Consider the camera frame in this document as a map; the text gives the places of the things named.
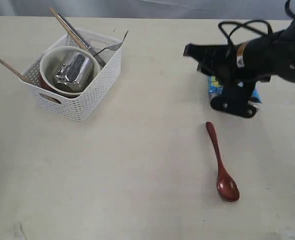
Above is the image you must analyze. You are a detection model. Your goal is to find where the steel table knife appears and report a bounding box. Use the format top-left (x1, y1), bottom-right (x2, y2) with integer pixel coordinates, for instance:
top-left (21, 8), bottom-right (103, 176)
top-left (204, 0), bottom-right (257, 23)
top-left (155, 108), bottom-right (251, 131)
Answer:
top-left (56, 13), bottom-right (106, 68)

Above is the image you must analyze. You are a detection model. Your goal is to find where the wooden chopstick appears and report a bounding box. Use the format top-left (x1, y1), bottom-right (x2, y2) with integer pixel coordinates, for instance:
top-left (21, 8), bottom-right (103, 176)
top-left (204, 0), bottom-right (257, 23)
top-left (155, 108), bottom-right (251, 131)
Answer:
top-left (0, 58), bottom-right (28, 82)
top-left (48, 6), bottom-right (88, 51)

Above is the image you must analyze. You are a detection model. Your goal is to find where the cream ceramic bowl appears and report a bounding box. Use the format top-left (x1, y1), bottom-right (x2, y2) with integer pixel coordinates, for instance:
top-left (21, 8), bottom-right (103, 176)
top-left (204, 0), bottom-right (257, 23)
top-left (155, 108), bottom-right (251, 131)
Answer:
top-left (39, 45), bottom-right (101, 98)

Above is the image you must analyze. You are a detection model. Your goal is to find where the shiny steel cup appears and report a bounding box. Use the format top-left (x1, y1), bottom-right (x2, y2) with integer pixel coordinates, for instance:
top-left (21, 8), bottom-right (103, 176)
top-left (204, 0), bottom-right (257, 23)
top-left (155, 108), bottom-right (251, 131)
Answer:
top-left (52, 51), bottom-right (94, 93)

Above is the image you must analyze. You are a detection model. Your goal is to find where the blue chips bag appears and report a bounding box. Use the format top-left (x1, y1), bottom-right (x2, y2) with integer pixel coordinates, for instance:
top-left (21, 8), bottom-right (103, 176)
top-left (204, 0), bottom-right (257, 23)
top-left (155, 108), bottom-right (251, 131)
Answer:
top-left (207, 75), bottom-right (262, 104)

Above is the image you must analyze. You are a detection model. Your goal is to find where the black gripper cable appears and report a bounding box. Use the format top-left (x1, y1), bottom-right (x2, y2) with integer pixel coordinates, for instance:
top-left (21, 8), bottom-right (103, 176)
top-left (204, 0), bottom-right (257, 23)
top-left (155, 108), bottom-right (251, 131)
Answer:
top-left (217, 19), bottom-right (274, 48)

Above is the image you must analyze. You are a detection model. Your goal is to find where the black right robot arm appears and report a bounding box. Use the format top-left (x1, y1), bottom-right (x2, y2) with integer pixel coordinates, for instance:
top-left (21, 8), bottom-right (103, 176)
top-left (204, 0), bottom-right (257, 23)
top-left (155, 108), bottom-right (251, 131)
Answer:
top-left (183, 0), bottom-right (295, 119)

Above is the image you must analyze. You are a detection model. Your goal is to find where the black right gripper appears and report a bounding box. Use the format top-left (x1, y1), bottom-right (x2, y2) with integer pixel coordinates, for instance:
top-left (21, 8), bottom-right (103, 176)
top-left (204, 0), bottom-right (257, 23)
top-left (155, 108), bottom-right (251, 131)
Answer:
top-left (183, 17), bottom-right (295, 118)

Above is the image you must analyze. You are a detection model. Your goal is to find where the brown red plate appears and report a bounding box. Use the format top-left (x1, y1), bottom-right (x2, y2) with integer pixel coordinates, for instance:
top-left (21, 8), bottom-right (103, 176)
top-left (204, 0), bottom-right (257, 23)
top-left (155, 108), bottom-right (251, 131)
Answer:
top-left (39, 74), bottom-right (51, 91)

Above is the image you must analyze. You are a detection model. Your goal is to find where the dark red wooden spoon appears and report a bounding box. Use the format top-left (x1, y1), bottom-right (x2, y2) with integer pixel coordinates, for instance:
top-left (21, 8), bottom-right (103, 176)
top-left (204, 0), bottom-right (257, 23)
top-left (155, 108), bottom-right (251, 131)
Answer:
top-left (205, 121), bottom-right (240, 202)

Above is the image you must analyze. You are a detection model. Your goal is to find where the white woven plastic basket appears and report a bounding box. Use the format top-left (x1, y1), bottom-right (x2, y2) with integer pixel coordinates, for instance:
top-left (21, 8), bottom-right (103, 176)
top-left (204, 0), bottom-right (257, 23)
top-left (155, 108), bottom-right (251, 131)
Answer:
top-left (22, 34), bottom-right (122, 122)

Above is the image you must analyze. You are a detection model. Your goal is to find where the steel fork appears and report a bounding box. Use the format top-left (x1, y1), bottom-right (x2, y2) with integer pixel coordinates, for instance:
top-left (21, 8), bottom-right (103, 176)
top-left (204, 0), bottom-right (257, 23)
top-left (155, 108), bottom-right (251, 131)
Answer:
top-left (93, 30), bottom-right (129, 57)

